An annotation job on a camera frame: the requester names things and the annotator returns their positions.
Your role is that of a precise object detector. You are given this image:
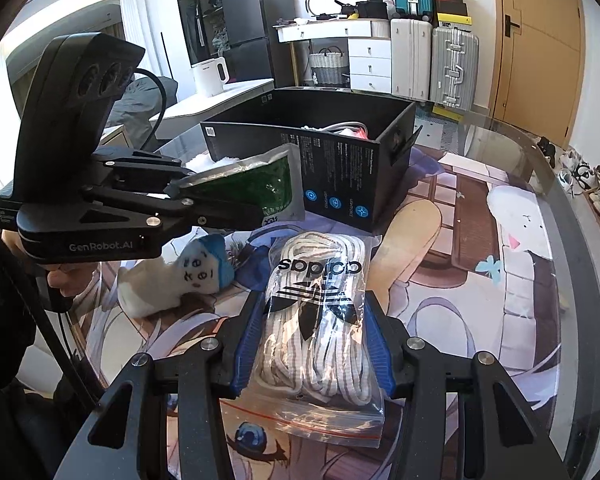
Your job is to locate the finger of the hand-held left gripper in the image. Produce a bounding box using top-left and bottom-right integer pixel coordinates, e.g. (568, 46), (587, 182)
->
(91, 147), (202, 196)
(77, 185), (265, 237)

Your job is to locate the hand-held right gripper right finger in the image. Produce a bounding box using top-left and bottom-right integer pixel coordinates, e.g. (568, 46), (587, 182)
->
(362, 291), (571, 480)

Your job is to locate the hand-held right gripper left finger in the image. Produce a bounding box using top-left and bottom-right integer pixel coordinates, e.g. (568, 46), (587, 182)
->
(54, 290), (265, 480)

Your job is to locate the green medicine packet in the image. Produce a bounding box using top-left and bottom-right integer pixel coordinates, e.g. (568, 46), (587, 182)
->
(172, 142), (306, 226)

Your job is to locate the zip bag of white shoelaces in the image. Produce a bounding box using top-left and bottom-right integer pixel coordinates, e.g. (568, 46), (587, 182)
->
(220, 232), (386, 448)

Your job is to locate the black cardboard box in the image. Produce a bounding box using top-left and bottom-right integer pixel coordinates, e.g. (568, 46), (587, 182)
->
(200, 87), (423, 233)

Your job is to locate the person's left hand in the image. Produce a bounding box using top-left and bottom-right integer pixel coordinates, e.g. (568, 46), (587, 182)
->
(45, 259), (103, 313)

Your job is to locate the dark grey bean bag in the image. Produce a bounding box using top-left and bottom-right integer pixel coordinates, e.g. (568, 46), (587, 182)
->
(107, 77), (178, 126)

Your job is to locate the white and blue plush toy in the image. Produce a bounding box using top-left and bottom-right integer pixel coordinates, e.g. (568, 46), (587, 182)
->
(117, 234), (237, 318)

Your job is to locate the white side table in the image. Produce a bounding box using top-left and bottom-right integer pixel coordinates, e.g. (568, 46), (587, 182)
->
(149, 78), (276, 141)

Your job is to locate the white electric kettle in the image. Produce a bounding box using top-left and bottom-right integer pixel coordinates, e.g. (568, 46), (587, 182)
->
(192, 56), (229, 97)

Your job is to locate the white sheer curtain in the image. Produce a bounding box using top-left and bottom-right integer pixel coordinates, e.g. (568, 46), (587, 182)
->
(120, 0), (178, 81)

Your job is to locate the printed cartoon table mat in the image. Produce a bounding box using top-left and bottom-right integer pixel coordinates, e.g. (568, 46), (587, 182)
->
(95, 150), (561, 480)

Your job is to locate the dark glass cabinet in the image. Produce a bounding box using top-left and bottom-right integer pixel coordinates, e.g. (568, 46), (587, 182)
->
(171, 0), (233, 68)

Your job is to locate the woven basket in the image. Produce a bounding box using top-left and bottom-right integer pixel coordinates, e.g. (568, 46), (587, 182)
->
(307, 46), (351, 88)

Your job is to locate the black refrigerator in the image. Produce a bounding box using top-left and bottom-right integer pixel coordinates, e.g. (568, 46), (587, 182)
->
(219, 0), (297, 86)

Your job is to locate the white dressing table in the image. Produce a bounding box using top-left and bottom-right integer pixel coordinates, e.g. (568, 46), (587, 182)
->
(275, 18), (393, 93)

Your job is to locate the oval mirror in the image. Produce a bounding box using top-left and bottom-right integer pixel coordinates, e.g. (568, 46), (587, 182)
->
(306, 0), (366, 18)

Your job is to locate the white suitcase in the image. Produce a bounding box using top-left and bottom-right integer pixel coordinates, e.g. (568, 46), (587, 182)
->
(390, 17), (433, 98)

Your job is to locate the black bag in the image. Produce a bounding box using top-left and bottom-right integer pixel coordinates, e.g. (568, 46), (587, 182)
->
(355, 0), (388, 20)

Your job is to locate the pile of white sneakers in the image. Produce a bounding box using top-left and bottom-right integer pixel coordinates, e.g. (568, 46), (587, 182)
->
(537, 137), (598, 196)

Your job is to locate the silver suitcase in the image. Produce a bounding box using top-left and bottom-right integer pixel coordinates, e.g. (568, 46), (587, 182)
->
(430, 26), (481, 111)

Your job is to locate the wooden door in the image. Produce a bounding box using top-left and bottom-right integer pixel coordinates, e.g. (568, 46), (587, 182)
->
(490, 0), (586, 148)

